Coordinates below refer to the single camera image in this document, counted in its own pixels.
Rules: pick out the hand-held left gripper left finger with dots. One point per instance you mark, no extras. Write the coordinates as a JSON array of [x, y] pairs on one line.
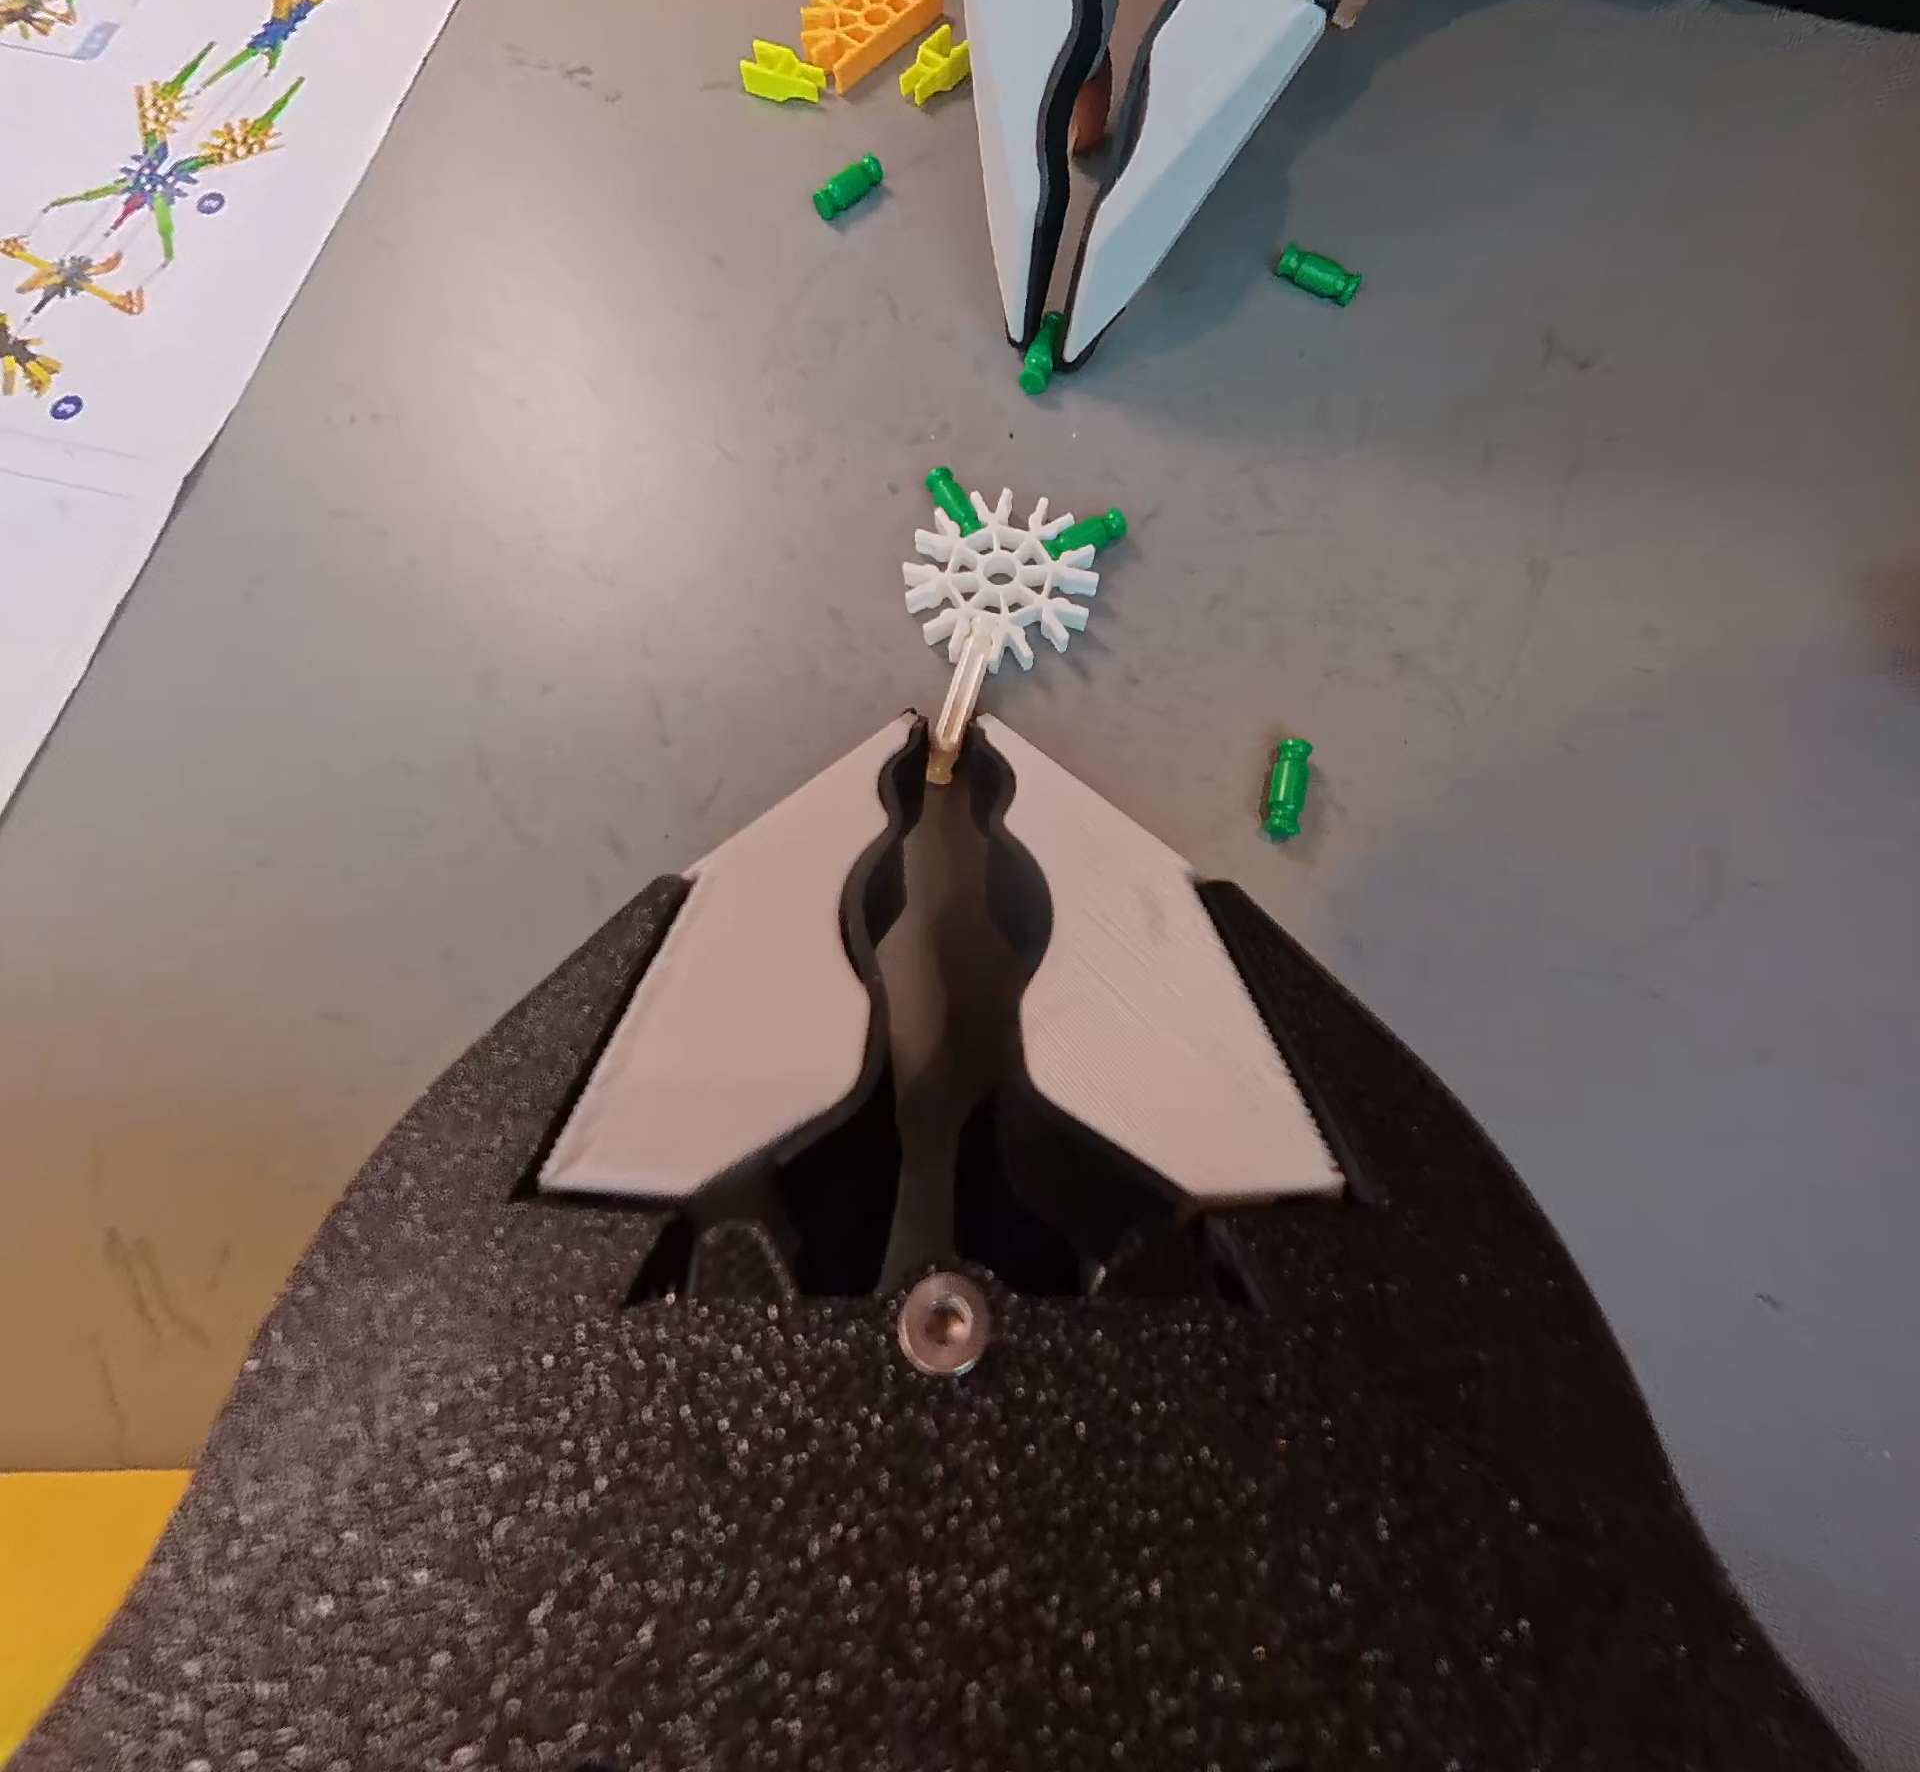
[[703, 1038]]

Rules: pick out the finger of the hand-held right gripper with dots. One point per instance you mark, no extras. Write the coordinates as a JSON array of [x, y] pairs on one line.
[[1013, 33], [1230, 33]]

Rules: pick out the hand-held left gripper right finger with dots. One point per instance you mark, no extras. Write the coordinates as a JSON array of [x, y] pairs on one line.
[[1170, 1038]]

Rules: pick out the yellow-green clip connector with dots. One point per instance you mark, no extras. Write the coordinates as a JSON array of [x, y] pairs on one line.
[[784, 79], [936, 61]]

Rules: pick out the yellow half-round connector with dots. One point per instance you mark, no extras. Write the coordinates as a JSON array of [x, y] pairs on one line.
[[869, 30]]

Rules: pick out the small green rod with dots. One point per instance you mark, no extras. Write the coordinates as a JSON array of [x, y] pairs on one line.
[[1088, 535], [945, 491], [847, 187], [1286, 790], [1317, 271], [1038, 355]]

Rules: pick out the white rod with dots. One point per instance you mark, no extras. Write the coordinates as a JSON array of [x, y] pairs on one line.
[[960, 714]]

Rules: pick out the white snowflake connector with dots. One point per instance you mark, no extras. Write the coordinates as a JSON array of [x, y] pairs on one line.
[[926, 582]]

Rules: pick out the yellow plastic bin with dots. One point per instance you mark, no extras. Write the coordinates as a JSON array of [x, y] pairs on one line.
[[59, 1576]]

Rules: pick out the grey desk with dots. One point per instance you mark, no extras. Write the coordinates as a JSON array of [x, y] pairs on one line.
[[449, 752]]

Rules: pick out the folded paper instruction sheet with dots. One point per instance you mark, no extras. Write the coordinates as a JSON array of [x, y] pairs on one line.
[[150, 151]]

